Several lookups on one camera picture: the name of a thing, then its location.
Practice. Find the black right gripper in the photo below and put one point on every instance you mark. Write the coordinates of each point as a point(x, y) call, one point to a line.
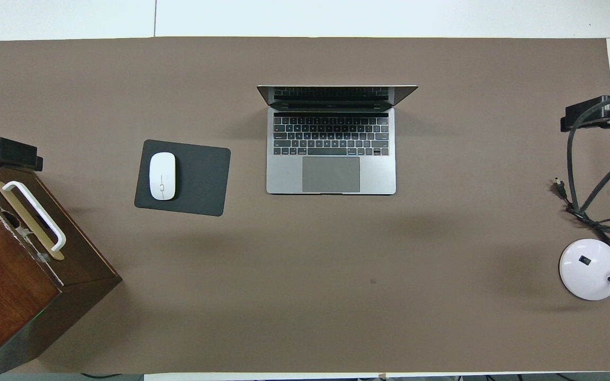
point(609, 114)

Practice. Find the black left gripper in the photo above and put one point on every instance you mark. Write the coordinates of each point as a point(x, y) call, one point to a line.
point(3, 156)

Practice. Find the white computer mouse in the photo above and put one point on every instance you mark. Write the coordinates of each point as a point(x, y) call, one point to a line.
point(162, 175)

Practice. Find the black mouse pad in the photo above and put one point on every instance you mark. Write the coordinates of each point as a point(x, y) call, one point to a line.
point(199, 180)

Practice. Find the grey aluminium laptop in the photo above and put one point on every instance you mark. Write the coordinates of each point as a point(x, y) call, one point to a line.
point(331, 174)

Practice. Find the dark brown wooden box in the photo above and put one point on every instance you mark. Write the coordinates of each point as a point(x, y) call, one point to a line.
point(3, 296)

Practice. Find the brown table mat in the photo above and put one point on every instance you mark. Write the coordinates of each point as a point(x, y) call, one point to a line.
point(305, 296)

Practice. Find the white round lamp base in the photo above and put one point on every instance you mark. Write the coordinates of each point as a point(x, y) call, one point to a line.
point(588, 270)

